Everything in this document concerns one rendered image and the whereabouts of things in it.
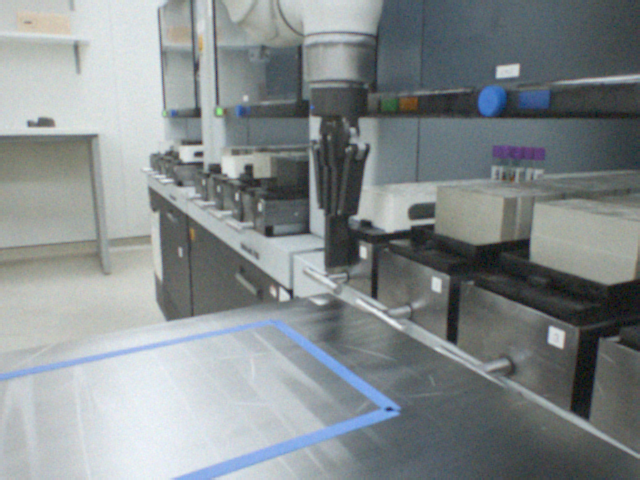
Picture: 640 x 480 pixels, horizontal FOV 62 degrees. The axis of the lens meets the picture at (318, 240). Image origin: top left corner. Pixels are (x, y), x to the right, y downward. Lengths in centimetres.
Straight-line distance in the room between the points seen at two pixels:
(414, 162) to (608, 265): 43
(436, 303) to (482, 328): 7
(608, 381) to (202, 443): 30
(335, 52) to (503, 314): 36
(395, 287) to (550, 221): 19
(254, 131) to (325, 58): 100
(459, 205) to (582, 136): 52
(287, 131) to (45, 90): 266
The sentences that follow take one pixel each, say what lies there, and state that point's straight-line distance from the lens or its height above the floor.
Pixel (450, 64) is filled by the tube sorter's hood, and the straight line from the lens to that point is 67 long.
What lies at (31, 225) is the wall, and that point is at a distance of 420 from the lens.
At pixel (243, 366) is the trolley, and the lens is 33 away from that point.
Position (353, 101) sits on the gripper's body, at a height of 98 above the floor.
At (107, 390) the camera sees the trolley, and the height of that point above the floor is 82.
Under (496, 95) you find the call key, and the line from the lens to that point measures 58.
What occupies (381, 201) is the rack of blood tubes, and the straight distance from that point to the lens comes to 72.
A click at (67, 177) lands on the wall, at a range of 415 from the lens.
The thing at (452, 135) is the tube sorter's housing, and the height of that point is 93.
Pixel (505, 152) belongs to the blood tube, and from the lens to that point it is 91.
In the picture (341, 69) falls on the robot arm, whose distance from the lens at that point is 67.
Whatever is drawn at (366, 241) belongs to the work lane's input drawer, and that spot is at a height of 81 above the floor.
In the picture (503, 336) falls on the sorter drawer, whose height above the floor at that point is 77.
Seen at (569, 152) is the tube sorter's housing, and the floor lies 90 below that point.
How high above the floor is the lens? 96
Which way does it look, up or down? 13 degrees down
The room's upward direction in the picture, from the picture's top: straight up
